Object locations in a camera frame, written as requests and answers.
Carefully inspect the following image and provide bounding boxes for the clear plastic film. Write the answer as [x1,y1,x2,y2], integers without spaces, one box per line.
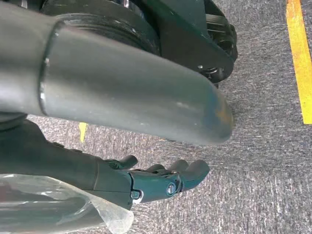
[0,174,134,234]

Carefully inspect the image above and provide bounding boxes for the yellow floor tape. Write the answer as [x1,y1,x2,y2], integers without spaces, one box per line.
[286,0,312,125]
[79,122,88,143]

